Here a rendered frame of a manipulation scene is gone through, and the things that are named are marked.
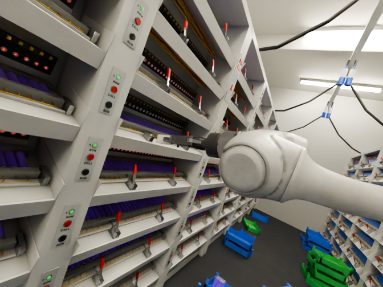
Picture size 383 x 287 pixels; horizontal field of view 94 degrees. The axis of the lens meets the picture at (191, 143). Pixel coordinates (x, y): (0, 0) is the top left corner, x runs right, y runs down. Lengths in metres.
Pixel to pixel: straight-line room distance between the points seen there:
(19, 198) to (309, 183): 0.57
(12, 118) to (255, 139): 0.44
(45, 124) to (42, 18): 0.20
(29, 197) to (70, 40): 0.36
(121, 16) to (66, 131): 0.31
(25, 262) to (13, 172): 0.24
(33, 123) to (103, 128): 0.15
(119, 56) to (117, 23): 0.07
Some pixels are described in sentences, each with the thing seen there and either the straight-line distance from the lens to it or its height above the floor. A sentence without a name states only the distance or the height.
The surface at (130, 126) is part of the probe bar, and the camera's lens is 0.67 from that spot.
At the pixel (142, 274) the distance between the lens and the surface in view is 1.26.
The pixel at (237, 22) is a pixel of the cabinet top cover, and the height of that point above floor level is 1.72.
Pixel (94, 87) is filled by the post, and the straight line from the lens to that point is 0.52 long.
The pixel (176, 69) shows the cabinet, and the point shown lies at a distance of 1.02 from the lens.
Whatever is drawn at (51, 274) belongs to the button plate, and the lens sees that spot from 0.72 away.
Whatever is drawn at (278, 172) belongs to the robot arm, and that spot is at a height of 0.99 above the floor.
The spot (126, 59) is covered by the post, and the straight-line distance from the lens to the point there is 0.56.
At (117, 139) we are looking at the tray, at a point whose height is 0.92.
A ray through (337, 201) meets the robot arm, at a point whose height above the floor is 0.98.
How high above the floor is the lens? 0.99
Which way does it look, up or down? 1 degrees down
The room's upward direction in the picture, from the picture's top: 20 degrees clockwise
